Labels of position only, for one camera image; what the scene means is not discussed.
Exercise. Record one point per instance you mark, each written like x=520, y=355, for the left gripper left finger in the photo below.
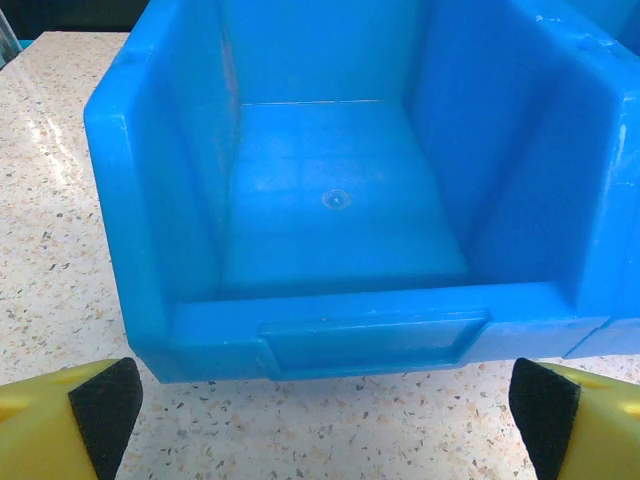
x=45, y=430

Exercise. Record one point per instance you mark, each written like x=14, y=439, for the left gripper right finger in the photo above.
x=590, y=430

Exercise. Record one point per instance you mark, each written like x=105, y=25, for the blue printed side panel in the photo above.
x=7, y=40

